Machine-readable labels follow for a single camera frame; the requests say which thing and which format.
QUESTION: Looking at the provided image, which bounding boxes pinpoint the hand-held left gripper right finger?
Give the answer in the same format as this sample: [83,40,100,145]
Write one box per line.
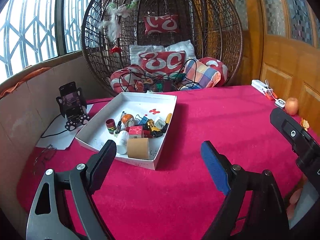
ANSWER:
[201,140,290,240]

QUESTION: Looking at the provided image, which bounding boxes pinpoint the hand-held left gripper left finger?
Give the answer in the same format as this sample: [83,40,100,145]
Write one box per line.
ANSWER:
[26,140,117,240]

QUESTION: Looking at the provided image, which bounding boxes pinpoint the white plastic bottle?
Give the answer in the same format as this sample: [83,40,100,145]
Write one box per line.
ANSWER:
[115,130,130,155]

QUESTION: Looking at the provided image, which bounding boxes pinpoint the brown tape roll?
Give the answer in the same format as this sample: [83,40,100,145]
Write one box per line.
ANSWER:
[127,137,150,160]

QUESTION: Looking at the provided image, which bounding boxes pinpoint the small red jar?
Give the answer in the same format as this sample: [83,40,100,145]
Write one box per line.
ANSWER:
[106,119,117,135]

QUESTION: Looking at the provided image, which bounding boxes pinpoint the black pen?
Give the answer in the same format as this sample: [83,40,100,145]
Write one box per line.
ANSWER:
[117,111,125,133]

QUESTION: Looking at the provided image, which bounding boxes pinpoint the pink white small box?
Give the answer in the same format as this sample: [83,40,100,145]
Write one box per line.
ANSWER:
[129,126,145,139]

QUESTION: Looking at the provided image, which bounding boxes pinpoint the yellow black marker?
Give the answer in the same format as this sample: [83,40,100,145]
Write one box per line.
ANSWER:
[145,119,163,138]
[161,113,173,133]

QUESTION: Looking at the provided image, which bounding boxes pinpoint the white small block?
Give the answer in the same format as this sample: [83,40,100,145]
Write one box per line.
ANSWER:
[154,117,166,130]

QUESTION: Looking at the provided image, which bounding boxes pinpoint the white tray box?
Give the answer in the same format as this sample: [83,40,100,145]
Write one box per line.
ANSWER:
[75,92,177,170]

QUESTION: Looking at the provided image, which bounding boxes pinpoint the person's right hand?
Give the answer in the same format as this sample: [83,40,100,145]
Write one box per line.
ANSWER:
[286,174,308,220]

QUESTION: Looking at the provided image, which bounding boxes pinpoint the white paper sheet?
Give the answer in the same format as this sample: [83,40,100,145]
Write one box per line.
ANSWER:
[35,104,94,150]

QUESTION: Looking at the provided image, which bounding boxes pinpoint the black cat phone stand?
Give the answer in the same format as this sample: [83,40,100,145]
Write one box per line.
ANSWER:
[55,87,91,131]

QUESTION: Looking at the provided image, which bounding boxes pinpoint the red apple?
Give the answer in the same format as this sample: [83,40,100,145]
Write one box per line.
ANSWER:
[284,97,299,116]

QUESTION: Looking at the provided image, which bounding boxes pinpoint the black smartphone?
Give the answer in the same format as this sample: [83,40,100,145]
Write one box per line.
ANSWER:
[59,81,84,120]

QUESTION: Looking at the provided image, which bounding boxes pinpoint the white power strip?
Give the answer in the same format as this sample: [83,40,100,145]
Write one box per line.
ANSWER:
[251,79,274,96]

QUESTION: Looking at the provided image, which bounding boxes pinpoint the crumpled red white cushion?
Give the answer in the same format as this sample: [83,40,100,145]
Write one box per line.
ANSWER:
[110,64,148,94]

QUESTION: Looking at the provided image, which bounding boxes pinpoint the plaid pillow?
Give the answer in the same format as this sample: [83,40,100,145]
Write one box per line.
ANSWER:
[180,59,222,89]

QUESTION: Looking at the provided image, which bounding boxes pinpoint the round red white cushion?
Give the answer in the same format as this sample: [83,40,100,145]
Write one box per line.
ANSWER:
[199,57,229,87]

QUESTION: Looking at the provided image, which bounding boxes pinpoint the orange cloth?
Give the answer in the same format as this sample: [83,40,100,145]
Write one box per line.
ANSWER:
[0,66,52,99]

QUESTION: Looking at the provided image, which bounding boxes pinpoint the large red white pillow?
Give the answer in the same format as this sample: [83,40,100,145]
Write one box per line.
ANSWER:
[138,51,187,74]

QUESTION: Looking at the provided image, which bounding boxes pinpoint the wicker hanging chair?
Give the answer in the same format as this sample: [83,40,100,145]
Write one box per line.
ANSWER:
[81,0,244,97]

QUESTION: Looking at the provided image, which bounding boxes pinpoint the white feather dreamcatcher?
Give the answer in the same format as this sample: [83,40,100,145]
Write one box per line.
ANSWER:
[99,0,138,54]

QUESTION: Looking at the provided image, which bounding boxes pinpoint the small red white pillow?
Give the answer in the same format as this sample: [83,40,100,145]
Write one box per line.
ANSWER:
[143,14,180,35]

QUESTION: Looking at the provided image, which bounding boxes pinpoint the window with metal grille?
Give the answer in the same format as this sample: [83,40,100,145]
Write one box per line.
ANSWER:
[0,0,103,83]

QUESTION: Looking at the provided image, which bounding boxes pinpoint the wire frame glasses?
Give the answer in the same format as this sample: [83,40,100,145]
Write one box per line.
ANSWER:
[32,144,57,174]

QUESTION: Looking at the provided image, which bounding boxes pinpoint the black phone cable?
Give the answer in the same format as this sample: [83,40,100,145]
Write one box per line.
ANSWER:
[41,114,63,138]

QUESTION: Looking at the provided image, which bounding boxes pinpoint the cardboard wall panel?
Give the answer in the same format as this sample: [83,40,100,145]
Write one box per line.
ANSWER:
[0,56,113,230]

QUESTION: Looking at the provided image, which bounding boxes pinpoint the black charging cable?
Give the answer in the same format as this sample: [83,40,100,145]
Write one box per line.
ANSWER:
[119,59,200,93]

